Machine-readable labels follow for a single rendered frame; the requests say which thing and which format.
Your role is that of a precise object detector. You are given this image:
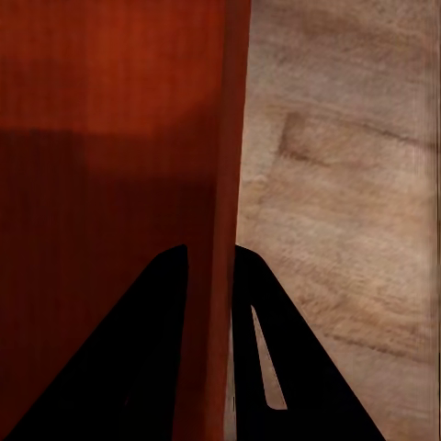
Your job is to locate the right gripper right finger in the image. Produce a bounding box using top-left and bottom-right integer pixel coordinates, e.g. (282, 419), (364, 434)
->
(231, 244), (386, 441)

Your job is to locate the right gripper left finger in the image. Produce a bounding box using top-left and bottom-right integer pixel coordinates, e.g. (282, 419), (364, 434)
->
(4, 244), (189, 441)

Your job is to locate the storage box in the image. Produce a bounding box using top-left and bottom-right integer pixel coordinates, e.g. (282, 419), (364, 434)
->
(0, 0), (252, 441)

